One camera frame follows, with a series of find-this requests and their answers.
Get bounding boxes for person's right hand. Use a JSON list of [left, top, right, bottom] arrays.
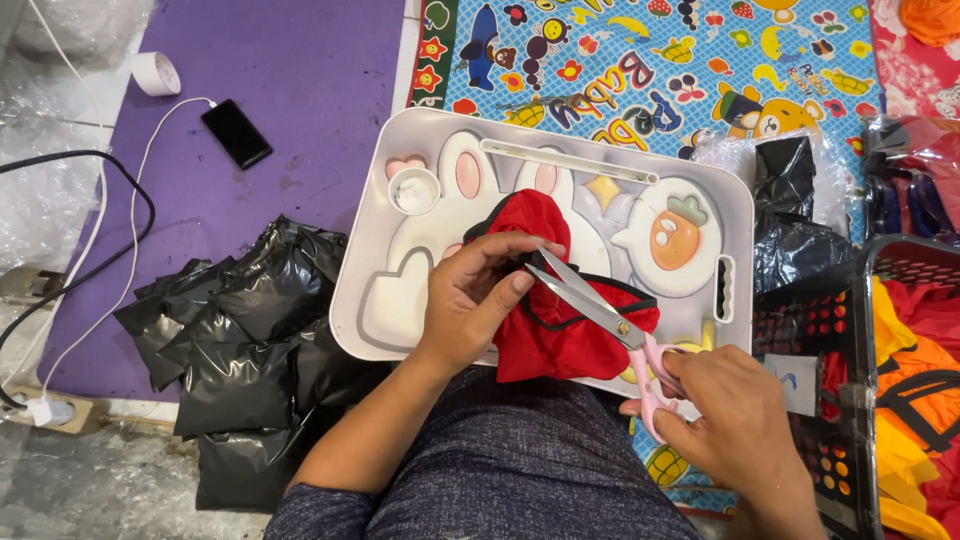
[[618, 345, 798, 495]]

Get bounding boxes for person's left hand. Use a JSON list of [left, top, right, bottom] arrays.
[[414, 231, 568, 378]]

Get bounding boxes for red garment with black trim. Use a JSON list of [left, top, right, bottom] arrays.
[[462, 189, 662, 384]]

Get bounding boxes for pink-handled steel scissors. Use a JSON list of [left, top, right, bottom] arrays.
[[523, 245, 702, 445]]

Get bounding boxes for white paper label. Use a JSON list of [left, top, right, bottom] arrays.
[[763, 353, 820, 418]]

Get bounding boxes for black plastic basket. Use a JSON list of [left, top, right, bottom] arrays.
[[752, 234, 960, 540]]

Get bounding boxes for small white cup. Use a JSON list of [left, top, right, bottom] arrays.
[[388, 166, 442, 216]]

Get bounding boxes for heap of orange red garments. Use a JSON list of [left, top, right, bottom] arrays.
[[819, 276, 960, 540]]

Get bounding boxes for white rabbit-print lap table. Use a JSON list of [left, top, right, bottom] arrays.
[[328, 107, 756, 400]]

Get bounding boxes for crumpled black plastic bag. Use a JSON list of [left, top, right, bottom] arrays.
[[752, 135, 858, 295]]

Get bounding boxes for pile of black plastic packets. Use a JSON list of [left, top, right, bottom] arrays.
[[112, 214, 395, 515]]

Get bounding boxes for clear plastic wrapper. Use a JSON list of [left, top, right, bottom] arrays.
[[690, 129, 856, 243]]

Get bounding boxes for black smartphone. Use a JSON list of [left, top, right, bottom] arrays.
[[200, 98, 274, 171]]

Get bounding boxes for purple foam mat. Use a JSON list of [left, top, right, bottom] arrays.
[[36, 0, 408, 405]]

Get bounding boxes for clear bag of dark garments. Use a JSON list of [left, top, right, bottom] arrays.
[[861, 114, 960, 249]]

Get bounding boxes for colourful cartoon play mat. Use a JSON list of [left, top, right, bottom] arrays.
[[407, 0, 886, 519]]

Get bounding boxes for white tape roll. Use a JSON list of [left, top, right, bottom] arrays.
[[129, 51, 183, 98]]

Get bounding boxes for beige power strip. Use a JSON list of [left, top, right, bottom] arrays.
[[0, 384, 97, 438]]

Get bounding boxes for red floral cloth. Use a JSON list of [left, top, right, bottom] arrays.
[[867, 0, 960, 121]]

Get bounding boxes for white charger plug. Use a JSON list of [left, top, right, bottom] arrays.
[[28, 395, 78, 429]]

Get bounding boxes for clear bubble wrap sheet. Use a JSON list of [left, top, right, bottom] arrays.
[[0, 0, 160, 275]]

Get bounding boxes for orange cloth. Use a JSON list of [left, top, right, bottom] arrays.
[[898, 0, 960, 49]]

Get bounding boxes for white charging cable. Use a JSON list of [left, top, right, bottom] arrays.
[[22, 0, 219, 402]]

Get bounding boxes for black power cable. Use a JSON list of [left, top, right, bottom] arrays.
[[0, 150, 157, 410]]

